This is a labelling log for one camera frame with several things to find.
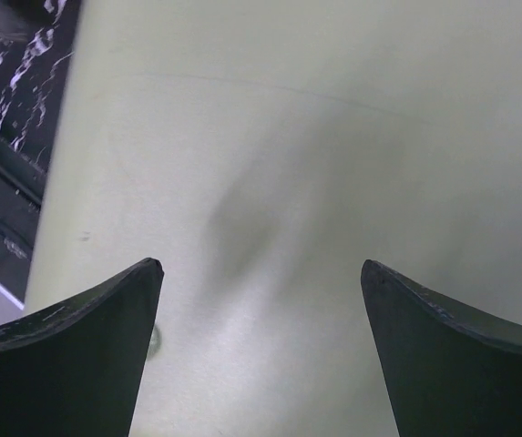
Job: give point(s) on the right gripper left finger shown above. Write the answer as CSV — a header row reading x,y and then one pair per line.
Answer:
x,y
74,368

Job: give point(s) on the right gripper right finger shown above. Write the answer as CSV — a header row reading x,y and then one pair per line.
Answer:
x,y
449,369

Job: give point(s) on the green hard-shell suitcase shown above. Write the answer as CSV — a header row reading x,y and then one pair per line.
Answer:
x,y
262,151

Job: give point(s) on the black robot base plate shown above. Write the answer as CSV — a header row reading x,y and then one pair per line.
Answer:
x,y
21,190

